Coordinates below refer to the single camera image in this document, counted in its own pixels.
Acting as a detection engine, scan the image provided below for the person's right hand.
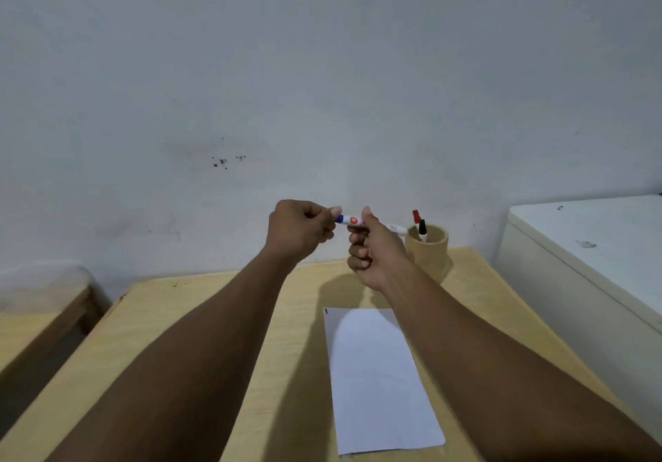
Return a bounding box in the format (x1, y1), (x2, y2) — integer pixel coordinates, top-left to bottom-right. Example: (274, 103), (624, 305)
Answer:
(345, 206), (410, 293)

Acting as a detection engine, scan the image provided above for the blue marker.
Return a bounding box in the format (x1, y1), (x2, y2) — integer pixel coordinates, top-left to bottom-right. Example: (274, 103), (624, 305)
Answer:
(334, 214), (409, 236)

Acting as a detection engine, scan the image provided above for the person's left forearm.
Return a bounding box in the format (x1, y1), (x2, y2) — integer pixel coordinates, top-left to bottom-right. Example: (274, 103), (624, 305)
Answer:
(46, 249), (302, 462)

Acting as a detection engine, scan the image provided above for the wooden side table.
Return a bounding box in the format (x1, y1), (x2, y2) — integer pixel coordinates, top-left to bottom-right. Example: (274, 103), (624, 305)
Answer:
(0, 281), (106, 439)

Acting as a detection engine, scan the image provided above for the person's left hand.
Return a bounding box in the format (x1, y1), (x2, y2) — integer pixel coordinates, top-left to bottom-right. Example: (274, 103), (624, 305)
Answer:
(264, 199), (343, 267)

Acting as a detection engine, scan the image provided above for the white paper sheet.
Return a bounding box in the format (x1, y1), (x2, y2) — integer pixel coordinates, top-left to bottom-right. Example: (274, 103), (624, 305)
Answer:
(323, 307), (447, 456)

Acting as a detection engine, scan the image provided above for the person's right forearm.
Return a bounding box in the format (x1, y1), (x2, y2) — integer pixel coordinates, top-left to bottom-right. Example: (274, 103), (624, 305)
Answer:
(380, 263), (662, 462)

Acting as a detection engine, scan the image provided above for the white cabinet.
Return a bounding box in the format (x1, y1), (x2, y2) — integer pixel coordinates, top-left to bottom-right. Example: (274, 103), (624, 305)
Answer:
(492, 195), (662, 445)

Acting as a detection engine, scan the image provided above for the wooden pen holder cup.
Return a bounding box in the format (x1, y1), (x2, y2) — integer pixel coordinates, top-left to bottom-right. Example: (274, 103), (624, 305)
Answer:
(403, 223), (450, 285)

